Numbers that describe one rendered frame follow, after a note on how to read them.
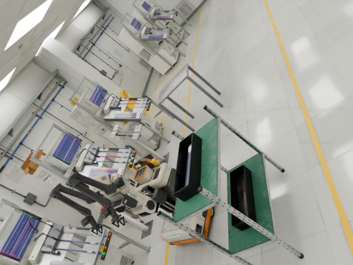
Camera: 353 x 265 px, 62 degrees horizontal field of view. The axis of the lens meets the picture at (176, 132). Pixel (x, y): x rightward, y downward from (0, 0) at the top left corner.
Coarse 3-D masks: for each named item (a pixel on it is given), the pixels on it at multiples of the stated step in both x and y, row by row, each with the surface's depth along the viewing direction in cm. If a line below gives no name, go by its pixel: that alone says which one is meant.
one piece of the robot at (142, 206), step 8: (112, 176) 290; (128, 184) 303; (104, 192) 297; (120, 192) 294; (128, 192) 300; (136, 192) 306; (144, 200) 304; (152, 200) 310; (136, 208) 310; (144, 208) 301; (152, 208) 306
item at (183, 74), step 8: (184, 72) 456; (192, 72) 478; (176, 80) 463; (192, 80) 442; (168, 88) 475; (200, 88) 450; (160, 96) 484; (168, 96) 459; (208, 96) 457; (160, 104) 468; (176, 104) 515; (168, 112) 477; (184, 112) 524; (192, 128) 496
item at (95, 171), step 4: (92, 168) 447; (96, 168) 446; (100, 168) 446; (104, 168) 445; (108, 168) 445; (112, 168) 444; (116, 168) 444; (120, 168) 443; (92, 172) 440; (96, 172) 440; (100, 172) 439; (104, 172) 439; (108, 172) 438; (112, 172) 438; (116, 172) 437; (120, 172) 437; (88, 176) 435; (92, 176) 435
